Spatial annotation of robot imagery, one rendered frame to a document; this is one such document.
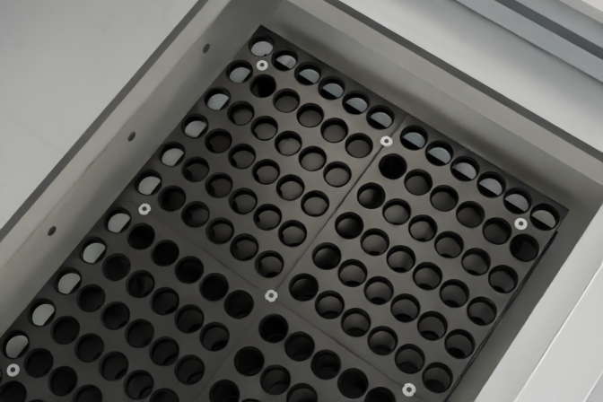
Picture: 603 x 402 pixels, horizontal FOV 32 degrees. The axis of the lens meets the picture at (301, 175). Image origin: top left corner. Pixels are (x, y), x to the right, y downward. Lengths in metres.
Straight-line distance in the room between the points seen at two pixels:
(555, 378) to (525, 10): 0.16
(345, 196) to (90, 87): 0.13
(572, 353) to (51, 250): 0.26
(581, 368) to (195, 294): 0.17
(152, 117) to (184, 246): 0.09
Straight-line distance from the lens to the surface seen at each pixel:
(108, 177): 0.55
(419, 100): 0.59
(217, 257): 0.48
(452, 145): 0.50
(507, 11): 0.47
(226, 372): 0.47
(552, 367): 0.42
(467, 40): 0.48
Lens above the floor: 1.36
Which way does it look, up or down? 66 degrees down
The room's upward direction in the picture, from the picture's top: 7 degrees counter-clockwise
